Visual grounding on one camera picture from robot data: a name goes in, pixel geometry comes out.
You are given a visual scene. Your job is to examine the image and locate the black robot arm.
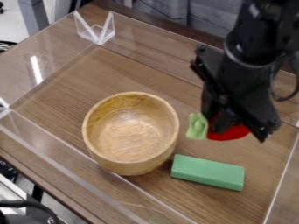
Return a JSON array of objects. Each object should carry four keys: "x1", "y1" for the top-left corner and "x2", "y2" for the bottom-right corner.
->
[{"x1": 188, "y1": 0, "x2": 299, "y2": 142}]

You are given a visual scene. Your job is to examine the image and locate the red plush strawberry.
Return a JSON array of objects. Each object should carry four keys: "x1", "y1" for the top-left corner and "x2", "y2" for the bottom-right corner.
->
[{"x1": 184, "y1": 112, "x2": 251, "y2": 142}]

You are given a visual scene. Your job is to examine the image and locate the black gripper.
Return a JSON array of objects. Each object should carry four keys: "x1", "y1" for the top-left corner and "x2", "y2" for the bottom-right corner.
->
[{"x1": 191, "y1": 45, "x2": 282, "y2": 143}]

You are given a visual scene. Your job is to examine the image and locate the green foam block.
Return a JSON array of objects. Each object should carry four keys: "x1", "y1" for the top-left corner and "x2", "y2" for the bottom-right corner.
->
[{"x1": 171, "y1": 154, "x2": 246, "y2": 191}]

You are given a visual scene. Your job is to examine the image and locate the wooden bowl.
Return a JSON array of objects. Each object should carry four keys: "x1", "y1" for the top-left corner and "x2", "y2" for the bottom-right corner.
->
[{"x1": 81, "y1": 92, "x2": 180, "y2": 176}]

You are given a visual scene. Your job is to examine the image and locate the black device at bottom left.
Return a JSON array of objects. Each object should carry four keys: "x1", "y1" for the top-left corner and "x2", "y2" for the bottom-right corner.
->
[{"x1": 0, "y1": 200, "x2": 67, "y2": 224}]

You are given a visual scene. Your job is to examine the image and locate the clear acrylic corner bracket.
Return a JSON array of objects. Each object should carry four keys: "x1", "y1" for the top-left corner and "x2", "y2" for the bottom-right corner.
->
[{"x1": 73, "y1": 10, "x2": 116, "y2": 46}]

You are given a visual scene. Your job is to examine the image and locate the clear acrylic tray walls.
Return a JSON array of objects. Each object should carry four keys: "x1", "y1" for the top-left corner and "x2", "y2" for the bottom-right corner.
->
[{"x1": 0, "y1": 15, "x2": 299, "y2": 224}]

